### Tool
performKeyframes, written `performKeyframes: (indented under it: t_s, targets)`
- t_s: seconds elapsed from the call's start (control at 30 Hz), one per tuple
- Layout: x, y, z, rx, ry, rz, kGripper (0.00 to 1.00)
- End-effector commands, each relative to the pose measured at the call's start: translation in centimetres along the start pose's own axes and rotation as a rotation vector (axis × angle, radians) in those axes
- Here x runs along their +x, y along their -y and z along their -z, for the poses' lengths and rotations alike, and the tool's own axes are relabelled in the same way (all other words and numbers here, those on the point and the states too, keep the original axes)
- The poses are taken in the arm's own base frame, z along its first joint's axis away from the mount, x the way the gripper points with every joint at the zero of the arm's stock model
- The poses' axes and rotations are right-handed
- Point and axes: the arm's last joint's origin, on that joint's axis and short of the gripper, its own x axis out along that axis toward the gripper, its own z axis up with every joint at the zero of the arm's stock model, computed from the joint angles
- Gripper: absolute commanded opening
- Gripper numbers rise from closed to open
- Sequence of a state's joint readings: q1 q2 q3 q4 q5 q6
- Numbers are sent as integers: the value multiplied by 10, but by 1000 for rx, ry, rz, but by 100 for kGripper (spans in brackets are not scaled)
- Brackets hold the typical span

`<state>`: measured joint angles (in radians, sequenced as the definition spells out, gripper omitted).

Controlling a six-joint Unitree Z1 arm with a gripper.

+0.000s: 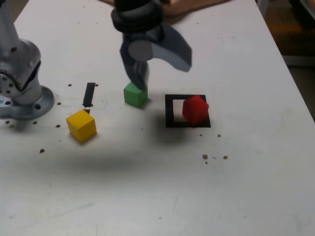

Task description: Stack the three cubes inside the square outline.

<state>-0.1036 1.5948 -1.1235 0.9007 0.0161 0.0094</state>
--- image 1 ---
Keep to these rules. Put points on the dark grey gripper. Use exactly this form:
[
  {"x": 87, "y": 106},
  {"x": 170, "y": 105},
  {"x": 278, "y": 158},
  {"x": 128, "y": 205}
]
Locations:
[{"x": 147, "y": 35}]

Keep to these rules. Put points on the green cube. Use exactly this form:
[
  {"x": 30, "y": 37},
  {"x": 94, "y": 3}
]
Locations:
[{"x": 134, "y": 97}]

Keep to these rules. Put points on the red cube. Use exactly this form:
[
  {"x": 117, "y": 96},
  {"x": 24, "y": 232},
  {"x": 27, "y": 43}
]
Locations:
[{"x": 195, "y": 110}]

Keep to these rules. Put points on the yellow cube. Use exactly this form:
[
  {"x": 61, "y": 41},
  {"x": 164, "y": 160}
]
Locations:
[{"x": 81, "y": 125}]

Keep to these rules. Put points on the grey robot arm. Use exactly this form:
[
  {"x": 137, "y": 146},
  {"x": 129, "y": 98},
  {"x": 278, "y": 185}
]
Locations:
[{"x": 22, "y": 61}]

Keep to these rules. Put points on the black tape square outline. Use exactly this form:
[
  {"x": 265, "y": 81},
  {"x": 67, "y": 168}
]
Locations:
[{"x": 169, "y": 113}]

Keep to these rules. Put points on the person's hand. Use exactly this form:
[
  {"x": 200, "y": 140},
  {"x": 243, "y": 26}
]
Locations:
[{"x": 174, "y": 8}]

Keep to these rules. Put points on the black tape strip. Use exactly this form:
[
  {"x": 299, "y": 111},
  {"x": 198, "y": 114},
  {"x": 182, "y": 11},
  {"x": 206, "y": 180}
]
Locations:
[{"x": 89, "y": 93}]

